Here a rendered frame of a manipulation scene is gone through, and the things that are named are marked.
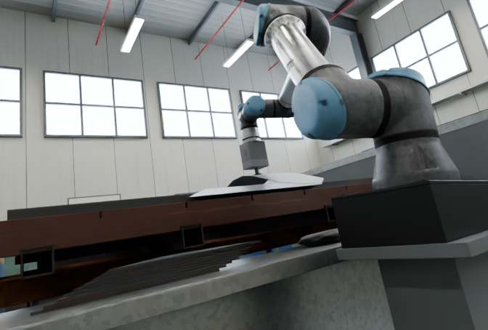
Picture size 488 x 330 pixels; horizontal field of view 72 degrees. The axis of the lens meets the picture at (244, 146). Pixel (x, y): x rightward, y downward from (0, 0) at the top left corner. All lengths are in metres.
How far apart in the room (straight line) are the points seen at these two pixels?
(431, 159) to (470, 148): 1.03
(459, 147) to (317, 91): 1.17
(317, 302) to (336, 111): 0.50
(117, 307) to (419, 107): 0.59
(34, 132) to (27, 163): 0.79
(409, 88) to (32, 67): 9.97
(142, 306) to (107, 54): 10.44
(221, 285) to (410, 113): 0.45
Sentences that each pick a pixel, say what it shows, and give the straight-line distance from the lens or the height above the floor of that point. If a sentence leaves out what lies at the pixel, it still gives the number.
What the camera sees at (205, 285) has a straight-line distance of 0.56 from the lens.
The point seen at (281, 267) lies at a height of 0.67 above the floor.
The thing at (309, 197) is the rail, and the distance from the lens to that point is 0.98.
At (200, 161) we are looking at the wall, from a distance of 10.41.
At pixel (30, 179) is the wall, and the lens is 9.33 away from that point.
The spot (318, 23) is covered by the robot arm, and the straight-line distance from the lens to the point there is 1.01.
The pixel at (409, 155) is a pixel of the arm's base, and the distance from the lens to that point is 0.66.
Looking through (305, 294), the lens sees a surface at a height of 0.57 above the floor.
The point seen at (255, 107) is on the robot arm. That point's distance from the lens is 1.24.
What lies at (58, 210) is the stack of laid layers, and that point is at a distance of 0.76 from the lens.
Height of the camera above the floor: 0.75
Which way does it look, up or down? 14 degrees up
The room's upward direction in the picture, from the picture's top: 10 degrees counter-clockwise
